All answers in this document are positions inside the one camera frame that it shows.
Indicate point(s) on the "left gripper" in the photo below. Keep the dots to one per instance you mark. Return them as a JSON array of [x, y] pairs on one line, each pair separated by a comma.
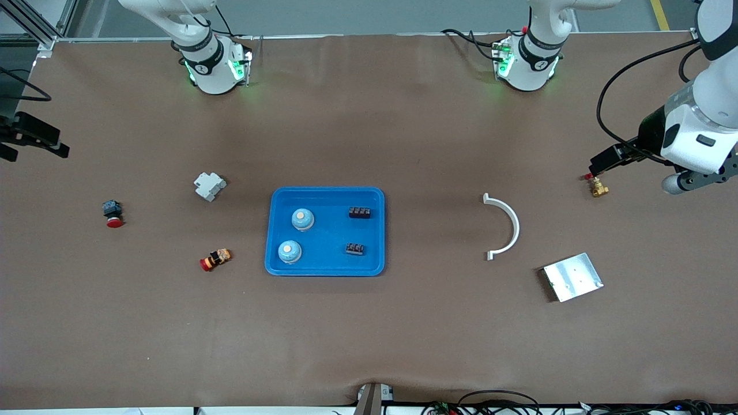
[[650, 134]]

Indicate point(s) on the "black terminal block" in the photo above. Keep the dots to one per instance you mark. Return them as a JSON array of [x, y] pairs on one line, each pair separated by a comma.
[[355, 249], [359, 212]]

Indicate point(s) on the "light blue call bell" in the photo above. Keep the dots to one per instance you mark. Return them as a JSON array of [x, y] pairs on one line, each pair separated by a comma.
[[302, 219], [289, 252]]

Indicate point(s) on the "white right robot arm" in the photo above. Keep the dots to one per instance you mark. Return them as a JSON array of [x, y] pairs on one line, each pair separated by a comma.
[[210, 69]]

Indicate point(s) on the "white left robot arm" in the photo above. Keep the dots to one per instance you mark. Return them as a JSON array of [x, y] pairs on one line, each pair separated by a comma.
[[533, 63]]

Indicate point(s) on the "red mushroom push button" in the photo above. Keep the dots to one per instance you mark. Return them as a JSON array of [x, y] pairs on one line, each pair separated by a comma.
[[112, 210]]

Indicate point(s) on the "silver metal plate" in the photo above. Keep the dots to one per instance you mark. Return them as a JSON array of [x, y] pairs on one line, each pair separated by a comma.
[[573, 278]]

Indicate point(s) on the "white circuit breaker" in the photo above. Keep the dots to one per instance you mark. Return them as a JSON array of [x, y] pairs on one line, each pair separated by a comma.
[[209, 186]]

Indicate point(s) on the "red orange emergency stop button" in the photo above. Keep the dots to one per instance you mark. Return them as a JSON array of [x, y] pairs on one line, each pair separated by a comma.
[[215, 260]]

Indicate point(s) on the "blue plastic tray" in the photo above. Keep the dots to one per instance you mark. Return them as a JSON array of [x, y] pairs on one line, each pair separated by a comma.
[[328, 262]]

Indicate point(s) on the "aluminium frame post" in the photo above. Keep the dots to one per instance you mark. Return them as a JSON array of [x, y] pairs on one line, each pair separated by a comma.
[[696, 37], [46, 41]]

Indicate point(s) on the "white curved plastic bracket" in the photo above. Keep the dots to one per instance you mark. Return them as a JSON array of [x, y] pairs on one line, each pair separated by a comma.
[[515, 227]]

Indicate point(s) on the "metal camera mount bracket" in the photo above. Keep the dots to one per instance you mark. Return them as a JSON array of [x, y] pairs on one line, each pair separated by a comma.
[[372, 400]]

